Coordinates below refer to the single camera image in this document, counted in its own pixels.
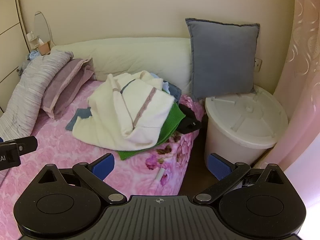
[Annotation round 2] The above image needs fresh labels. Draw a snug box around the cream striped knit sweater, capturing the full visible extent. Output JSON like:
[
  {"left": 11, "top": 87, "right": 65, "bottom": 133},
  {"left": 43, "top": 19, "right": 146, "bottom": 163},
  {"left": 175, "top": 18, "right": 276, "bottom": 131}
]
[{"left": 72, "top": 71, "right": 174, "bottom": 151}]

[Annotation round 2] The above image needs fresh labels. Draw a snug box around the lavender striped quilt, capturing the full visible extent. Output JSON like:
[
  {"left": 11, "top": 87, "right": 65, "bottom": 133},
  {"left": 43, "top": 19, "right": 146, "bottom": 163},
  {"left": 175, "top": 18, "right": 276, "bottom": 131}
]
[{"left": 1, "top": 50, "right": 73, "bottom": 141}]

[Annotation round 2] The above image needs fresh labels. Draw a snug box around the white lidded bucket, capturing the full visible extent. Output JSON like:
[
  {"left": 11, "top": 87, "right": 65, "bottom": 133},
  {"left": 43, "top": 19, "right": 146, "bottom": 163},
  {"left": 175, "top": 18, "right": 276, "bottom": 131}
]
[{"left": 204, "top": 86, "right": 288, "bottom": 164}]

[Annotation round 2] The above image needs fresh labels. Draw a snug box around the black garment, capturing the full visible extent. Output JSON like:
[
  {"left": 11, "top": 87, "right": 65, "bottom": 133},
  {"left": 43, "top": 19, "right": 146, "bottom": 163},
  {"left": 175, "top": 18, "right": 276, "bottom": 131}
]
[{"left": 176, "top": 103, "right": 201, "bottom": 134}]

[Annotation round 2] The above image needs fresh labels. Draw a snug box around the blue denim garment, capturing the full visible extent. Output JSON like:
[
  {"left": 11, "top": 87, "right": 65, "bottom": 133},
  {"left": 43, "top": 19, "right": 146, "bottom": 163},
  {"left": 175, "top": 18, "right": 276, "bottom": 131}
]
[{"left": 65, "top": 107, "right": 93, "bottom": 132}]

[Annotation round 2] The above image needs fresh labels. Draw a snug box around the pink rose bed blanket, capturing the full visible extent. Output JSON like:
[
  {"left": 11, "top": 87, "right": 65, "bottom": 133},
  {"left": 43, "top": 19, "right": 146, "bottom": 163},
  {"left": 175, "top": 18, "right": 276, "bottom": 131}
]
[{"left": 0, "top": 80, "right": 205, "bottom": 235}]

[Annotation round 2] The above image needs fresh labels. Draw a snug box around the green knit garment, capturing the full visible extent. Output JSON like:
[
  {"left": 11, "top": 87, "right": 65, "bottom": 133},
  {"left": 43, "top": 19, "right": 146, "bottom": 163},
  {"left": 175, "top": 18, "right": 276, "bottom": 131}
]
[{"left": 117, "top": 103, "right": 185, "bottom": 160}]

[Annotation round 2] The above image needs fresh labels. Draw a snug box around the mauve pillow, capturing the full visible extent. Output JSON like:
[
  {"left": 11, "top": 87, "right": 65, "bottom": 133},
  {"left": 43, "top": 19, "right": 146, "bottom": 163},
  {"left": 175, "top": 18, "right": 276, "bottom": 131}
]
[{"left": 41, "top": 59, "right": 94, "bottom": 119}]

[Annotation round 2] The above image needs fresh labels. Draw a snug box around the light blue garment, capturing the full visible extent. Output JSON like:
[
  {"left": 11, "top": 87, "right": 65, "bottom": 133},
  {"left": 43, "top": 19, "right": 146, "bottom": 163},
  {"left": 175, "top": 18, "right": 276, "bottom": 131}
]
[{"left": 162, "top": 81, "right": 182, "bottom": 103}]

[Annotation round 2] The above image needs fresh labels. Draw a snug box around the small cardboard box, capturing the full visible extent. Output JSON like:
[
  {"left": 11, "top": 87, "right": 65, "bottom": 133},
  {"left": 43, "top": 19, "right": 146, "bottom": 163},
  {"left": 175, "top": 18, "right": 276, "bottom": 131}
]
[{"left": 38, "top": 42, "right": 50, "bottom": 55}]

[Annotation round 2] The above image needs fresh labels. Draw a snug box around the cream wardrobe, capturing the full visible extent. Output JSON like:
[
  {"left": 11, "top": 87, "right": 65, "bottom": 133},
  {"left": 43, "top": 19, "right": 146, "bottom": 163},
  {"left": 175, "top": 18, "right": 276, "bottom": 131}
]
[{"left": 0, "top": 0, "right": 30, "bottom": 114}]

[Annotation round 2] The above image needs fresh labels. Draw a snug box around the pink patterned curtain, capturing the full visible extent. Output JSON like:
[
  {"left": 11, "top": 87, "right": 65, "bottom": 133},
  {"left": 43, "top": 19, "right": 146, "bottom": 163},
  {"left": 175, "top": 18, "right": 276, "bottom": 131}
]
[{"left": 255, "top": 0, "right": 320, "bottom": 239}]

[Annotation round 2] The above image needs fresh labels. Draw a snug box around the grey square cushion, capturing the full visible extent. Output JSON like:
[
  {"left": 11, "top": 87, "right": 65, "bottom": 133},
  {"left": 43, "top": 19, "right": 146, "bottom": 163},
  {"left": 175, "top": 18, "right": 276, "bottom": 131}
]
[{"left": 185, "top": 18, "right": 260, "bottom": 101}]

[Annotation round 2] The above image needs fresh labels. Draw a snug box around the oval vanity mirror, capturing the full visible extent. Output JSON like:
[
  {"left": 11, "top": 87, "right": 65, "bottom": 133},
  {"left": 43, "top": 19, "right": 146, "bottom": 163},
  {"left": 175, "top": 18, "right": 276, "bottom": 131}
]
[{"left": 34, "top": 11, "right": 52, "bottom": 46}]

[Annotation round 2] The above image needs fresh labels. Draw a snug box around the cream bed headboard cushion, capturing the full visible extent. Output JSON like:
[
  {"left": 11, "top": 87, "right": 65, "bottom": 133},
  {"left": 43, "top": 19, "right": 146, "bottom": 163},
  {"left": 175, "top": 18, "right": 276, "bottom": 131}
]
[{"left": 52, "top": 37, "right": 192, "bottom": 95}]

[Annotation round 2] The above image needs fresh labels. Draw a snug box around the wall power socket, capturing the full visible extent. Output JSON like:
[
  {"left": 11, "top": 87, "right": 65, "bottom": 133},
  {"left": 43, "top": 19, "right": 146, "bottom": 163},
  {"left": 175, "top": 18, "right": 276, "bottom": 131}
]
[{"left": 254, "top": 58, "right": 263, "bottom": 72}]

